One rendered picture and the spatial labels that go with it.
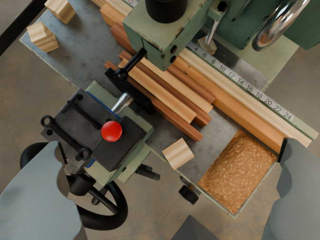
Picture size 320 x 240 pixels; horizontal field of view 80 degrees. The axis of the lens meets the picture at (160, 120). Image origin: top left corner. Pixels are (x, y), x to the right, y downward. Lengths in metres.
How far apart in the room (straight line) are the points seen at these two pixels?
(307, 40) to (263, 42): 0.11
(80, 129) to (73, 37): 0.25
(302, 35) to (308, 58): 1.30
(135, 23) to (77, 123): 0.17
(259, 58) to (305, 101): 1.05
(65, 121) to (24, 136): 1.30
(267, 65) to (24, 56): 1.59
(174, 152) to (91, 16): 0.35
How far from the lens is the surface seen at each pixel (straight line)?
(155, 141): 0.40
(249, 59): 0.59
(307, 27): 0.41
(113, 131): 0.28
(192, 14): 0.28
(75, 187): 0.51
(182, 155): 0.36
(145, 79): 0.35
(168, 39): 0.26
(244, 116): 0.39
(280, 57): 0.62
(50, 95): 1.57
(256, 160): 0.40
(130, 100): 0.35
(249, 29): 0.51
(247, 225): 1.48
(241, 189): 0.39
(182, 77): 0.37
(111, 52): 0.46
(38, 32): 0.49
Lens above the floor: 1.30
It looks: 82 degrees down
